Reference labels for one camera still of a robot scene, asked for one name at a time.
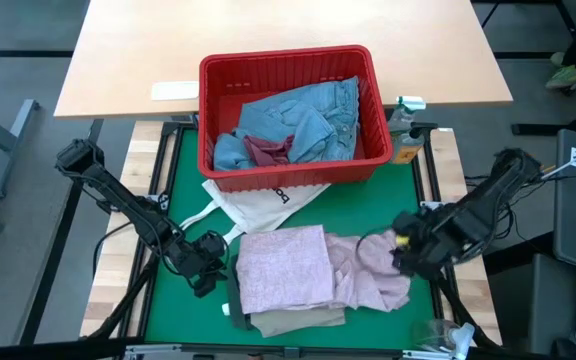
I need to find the green table mat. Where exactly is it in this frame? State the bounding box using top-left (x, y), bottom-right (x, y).
top-left (145, 124), bottom-right (437, 349)

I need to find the clear bottle orange label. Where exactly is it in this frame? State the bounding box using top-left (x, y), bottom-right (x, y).
top-left (390, 130), bottom-right (425, 166)

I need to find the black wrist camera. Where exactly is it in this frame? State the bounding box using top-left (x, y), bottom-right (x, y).
top-left (391, 212), bottom-right (420, 251)
top-left (197, 233), bottom-right (228, 262)

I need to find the green label spray bottle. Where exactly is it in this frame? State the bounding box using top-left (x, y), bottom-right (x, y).
top-left (386, 95), bottom-right (427, 137)

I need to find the blue denim garment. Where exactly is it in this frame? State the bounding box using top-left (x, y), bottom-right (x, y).
top-left (212, 75), bottom-right (361, 172)

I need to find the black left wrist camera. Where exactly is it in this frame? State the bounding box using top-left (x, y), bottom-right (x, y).
top-left (197, 233), bottom-right (228, 262)

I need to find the light wooden desk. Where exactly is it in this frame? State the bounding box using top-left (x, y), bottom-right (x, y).
top-left (53, 0), bottom-right (514, 120)

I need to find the black desk foot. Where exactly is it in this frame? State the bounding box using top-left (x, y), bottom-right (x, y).
top-left (511, 99), bottom-right (576, 137)

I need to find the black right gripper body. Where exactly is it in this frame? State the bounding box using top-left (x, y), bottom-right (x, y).
top-left (392, 212), bottom-right (472, 282)

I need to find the red plastic laundry basket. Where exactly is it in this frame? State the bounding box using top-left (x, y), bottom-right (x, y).
top-left (197, 44), bottom-right (395, 194)

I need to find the white label strip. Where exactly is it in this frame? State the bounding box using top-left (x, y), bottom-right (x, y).
top-left (150, 80), bottom-right (200, 102)

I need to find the pink garment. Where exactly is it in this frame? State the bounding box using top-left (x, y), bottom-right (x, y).
top-left (236, 224), bottom-right (412, 315)

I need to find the dark green shirt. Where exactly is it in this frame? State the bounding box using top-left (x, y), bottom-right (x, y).
top-left (224, 254), bottom-right (255, 332)

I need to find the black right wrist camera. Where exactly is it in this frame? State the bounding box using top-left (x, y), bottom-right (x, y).
top-left (391, 212), bottom-right (420, 251)

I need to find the grey desk leg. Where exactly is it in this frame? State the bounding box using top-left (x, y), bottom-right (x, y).
top-left (0, 98), bottom-right (41, 202)

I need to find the clear spray bottle white nozzle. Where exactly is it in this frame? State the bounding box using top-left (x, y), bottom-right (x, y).
top-left (412, 318), bottom-right (477, 357)

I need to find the white cable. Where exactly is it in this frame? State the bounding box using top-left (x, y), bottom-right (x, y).
top-left (542, 135), bottom-right (576, 181)

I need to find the beige shirt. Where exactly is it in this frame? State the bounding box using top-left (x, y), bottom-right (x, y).
top-left (249, 305), bottom-right (347, 339)

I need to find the black cable bundle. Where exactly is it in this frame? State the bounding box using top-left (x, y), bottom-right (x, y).
top-left (482, 199), bottom-right (519, 241)

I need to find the white canvas tote bag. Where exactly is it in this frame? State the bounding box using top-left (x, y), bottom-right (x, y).
top-left (177, 178), bottom-right (332, 246)

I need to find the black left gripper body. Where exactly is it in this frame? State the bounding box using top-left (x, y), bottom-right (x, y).
top-left (167, 242), bottom-right (229, 300)

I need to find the maroon garment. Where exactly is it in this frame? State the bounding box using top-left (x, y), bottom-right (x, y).
top-left (242, 134), bottom-right (296, 168)

